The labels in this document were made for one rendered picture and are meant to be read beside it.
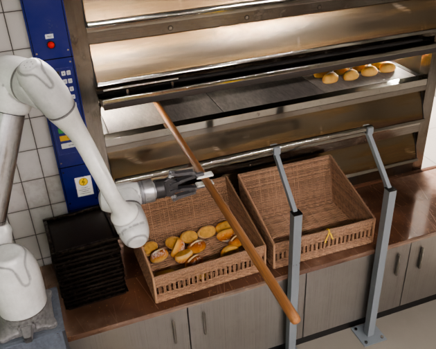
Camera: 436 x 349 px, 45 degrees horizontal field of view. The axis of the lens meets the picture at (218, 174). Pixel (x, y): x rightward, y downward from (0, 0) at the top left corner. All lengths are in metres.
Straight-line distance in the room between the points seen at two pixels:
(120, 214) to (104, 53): 0.82
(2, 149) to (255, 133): 1.38
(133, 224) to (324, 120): 1.42
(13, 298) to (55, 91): 0.64
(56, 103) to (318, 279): 1.59
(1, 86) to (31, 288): 0.63
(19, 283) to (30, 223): 0.97
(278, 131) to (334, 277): 0.79
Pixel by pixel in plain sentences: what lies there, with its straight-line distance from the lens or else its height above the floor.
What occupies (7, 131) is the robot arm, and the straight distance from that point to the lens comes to 1.80.
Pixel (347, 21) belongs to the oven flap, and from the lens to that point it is 2.79.
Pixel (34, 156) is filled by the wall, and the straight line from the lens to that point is 2.51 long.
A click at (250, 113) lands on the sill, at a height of 1.17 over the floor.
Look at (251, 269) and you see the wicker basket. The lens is 2.54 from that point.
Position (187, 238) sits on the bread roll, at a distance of 2.70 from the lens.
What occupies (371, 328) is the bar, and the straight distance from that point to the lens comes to 3.09.
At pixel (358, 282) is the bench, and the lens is 2.87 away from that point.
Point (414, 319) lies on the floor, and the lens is 3.29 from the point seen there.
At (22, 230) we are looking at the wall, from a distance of 2.71.
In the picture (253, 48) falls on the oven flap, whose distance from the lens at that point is 2.56.
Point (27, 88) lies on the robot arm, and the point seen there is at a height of 1.73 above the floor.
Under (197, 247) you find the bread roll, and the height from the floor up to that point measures 0.63.
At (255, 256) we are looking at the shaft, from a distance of 1.68.
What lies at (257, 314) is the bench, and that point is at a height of 0.37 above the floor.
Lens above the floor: 2.29
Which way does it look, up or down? 31 degrees down
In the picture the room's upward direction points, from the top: 3 degrees counter-clockwise
